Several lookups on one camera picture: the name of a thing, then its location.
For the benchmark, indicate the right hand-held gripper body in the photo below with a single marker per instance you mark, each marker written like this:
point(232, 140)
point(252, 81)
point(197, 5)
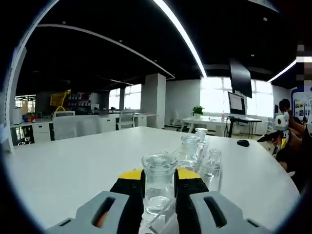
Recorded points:
point(282, 122)

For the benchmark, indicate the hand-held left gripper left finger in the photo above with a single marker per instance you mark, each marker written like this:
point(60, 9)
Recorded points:
point(104, 212)

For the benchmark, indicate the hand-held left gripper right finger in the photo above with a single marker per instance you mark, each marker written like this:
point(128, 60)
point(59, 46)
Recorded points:
point(195, 214)

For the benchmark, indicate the clear glass reagent bottle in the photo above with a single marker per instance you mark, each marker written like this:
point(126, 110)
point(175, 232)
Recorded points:
point(158, 185)
point(212, 168)
point(190, 148)

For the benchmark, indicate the clear glass cup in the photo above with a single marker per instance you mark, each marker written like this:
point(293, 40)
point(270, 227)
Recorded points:
point(201, 133)

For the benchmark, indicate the red drink bottle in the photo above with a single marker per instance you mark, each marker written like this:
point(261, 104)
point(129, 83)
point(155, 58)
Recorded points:
point(223, 116)

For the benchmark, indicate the black computer mouse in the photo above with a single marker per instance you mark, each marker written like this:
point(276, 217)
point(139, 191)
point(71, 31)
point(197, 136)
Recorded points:
point(243, 143)

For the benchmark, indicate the black standing desk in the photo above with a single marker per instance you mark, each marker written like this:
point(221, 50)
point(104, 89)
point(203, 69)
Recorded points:
point(243, 119)

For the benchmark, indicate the short ceiling light strip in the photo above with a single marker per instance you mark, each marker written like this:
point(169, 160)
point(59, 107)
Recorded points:
point(278, 76)

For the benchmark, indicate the computer monitor on stand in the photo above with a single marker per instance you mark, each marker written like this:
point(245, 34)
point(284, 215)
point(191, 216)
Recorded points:
point(236, 102)

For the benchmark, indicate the black hanging screen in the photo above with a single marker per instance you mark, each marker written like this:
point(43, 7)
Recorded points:
point(241, 78)

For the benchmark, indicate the white meeting table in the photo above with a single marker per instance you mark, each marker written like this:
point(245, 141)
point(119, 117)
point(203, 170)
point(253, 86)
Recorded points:
point(204, 120)

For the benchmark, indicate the green potted plant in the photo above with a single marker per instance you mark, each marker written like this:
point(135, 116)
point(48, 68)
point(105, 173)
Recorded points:
point(198, 111)

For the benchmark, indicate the white cabinet desk row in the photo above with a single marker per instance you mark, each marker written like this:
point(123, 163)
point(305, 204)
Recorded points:
point(109, 123)

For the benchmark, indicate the long ceiling light strip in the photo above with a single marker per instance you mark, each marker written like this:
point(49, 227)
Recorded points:
point(203, 69)

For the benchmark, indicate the coloured toy blocks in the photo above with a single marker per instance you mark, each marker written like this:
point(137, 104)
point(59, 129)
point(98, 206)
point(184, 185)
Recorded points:
point(30, 119)

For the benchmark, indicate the yellow shopping cart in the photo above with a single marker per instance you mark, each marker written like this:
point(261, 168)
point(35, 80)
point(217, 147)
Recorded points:
point(57, 98)

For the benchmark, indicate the white box appliance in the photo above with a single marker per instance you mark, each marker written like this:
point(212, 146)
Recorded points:
point(17, 115)

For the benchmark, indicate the blue wall poster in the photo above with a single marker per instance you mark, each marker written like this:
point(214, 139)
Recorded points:
point(298, 104)

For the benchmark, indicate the wall display of small boxes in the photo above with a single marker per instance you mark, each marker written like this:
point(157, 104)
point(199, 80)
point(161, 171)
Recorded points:
point(80, 98)

